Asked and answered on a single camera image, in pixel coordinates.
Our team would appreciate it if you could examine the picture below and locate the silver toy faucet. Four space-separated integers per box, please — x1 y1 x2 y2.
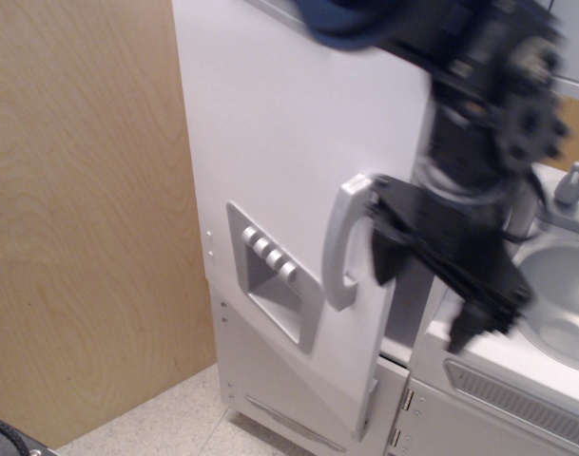
539 161 579 227

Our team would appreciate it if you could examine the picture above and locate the brass cabinet hinge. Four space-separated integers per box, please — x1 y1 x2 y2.
390 428 401 448
401 389 415 410

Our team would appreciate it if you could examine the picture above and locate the silver freezer door handle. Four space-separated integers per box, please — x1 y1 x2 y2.
363 378 378 428

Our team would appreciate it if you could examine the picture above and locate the white toy kitchen cabinet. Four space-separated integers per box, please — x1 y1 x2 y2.
378 0 579 456

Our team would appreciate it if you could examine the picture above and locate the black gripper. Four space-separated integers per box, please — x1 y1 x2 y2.
369 176 532 354

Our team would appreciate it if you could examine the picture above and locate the silver fridge door handle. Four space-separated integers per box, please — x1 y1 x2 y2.
321 173 373 312

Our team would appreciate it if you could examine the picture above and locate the white freezer lower door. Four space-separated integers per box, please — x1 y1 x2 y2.
212 284 412 456

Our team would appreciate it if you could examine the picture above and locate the plywood board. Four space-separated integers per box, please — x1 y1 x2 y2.
0 1 215 447

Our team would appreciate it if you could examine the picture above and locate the grey oven vent panel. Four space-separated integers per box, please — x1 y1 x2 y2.
444 359 579 447

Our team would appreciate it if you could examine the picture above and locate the silver sink basin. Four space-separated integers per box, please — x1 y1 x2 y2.
514 240 579 370

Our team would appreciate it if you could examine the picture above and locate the white fridge door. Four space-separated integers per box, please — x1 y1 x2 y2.
173 1 429 439

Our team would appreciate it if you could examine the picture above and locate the brass cabinet hinge upper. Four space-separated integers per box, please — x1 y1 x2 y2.
401 389 415 410

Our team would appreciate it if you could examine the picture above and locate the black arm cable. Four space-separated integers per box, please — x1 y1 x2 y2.
500 170 550 243

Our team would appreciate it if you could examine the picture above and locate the silver toy telephone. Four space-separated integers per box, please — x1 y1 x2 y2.
505 184 539 242

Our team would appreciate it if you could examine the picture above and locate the black equipment corner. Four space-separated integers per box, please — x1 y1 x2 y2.
0 420 58 456

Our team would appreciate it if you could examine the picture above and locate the brass cabinet hinge lower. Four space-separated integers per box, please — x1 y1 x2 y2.
390 428 401 448

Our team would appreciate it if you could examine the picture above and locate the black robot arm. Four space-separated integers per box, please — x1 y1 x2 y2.
296 1 568 353

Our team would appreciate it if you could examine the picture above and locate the silver ice dispenser panel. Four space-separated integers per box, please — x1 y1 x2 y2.
226 202 324 354

